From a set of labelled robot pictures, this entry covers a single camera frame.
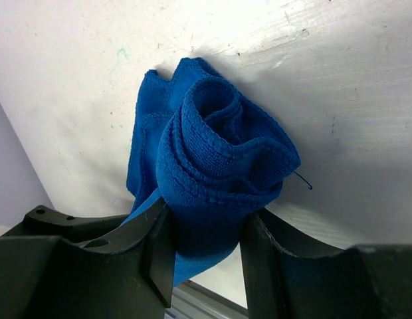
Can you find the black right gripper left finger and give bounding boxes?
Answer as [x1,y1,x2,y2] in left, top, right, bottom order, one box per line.
[0,199,175,318]

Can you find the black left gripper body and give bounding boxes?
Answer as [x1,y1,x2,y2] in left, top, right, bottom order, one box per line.
[0,205,130,248]

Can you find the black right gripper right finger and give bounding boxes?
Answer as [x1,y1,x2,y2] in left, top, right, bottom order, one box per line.
[240,209,412,318]

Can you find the blue towel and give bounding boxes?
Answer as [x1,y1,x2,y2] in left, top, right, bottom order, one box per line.
[126,58,301,284]

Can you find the aluminium mounting rail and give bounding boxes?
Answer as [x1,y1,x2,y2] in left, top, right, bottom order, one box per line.
[164,280,249,319]

